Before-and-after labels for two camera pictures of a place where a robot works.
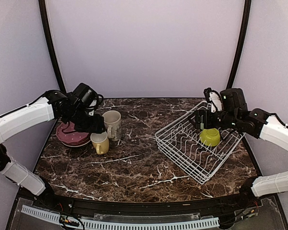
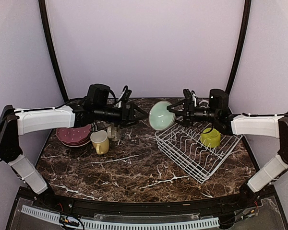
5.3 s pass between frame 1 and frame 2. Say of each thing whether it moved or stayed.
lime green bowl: stayed
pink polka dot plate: stayed
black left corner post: stayed
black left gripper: moved
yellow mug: stayed
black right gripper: moved
